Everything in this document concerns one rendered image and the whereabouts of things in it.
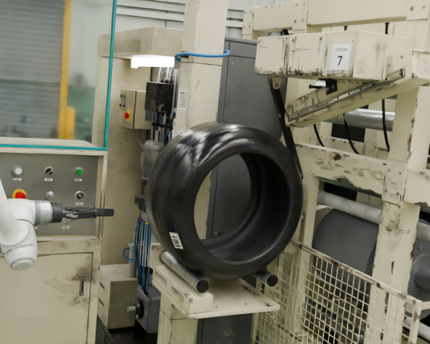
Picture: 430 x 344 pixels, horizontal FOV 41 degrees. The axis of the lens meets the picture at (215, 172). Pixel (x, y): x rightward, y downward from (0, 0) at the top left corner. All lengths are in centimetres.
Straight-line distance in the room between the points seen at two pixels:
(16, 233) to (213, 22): 106
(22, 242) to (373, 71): 126
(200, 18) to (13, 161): 91
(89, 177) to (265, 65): 85
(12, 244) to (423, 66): 142
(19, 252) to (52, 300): 55
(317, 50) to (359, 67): 20
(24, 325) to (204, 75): 124
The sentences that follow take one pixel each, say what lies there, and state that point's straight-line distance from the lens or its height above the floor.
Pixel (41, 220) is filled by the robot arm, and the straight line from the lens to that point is 215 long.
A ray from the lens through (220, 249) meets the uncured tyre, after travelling 229.
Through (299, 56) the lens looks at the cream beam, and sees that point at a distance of 207.
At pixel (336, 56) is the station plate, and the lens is 191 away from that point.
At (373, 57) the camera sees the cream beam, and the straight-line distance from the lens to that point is 189.
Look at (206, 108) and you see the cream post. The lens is 226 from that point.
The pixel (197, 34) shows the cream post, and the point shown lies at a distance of 224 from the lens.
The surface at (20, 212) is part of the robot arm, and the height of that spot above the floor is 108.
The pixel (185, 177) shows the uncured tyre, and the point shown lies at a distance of 188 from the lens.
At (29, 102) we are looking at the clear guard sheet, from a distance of 234.
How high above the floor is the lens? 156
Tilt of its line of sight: 8 degrees down
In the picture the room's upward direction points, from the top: 5 degrees clockwise
